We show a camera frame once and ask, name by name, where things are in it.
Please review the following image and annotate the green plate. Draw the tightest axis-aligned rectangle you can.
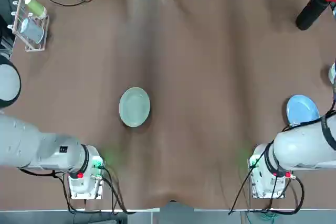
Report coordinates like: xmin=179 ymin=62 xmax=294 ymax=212
xmin=119 ymin=87 xmax=151 ymax=127

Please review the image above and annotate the blue plate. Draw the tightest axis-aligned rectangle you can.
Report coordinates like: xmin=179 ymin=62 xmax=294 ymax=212
xmin=286 ymin=94 xmax=321 ymax=127

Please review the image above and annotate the blue paper cup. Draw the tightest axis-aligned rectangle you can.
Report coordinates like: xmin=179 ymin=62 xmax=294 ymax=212
xmin=20 ymin=18 xmax=45 ymax=44

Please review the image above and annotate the green paper cup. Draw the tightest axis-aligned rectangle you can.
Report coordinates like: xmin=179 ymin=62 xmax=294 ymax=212
xmin=25 ymin=0 xmax=47 ymax=18

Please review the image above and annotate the bowl of glass beads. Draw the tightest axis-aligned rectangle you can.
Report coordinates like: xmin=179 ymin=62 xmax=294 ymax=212
xmin=328 ymin=62 xmax=336 ymax=87

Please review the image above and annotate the black vase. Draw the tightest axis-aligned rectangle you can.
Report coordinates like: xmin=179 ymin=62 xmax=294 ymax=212
xmin=296 ymin=0 xmax=330 ymax=31

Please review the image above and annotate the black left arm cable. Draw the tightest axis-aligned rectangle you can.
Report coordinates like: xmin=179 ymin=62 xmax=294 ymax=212
xmin=20 ymin=165 xmax=137 ymax=216

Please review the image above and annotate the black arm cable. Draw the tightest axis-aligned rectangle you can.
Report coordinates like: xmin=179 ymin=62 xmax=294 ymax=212
xmin=227 ymin=111 xmax=336 ymax=216
xmin=20 ymin=165 xmax=137 ymax=216

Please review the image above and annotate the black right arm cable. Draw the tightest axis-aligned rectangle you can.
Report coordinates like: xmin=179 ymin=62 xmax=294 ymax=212
xmin=227 ymin=111 xmax=336 ymax=216

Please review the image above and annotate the green network cable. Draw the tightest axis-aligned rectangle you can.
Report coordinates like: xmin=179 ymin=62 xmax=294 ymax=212
xmin=245 ymin=208 xmax=280 ymax=224

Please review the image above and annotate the white wire cup rack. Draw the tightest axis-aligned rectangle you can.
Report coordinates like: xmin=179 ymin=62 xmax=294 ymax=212
xmin=7 ymin=0 xmax=50 ymax=52

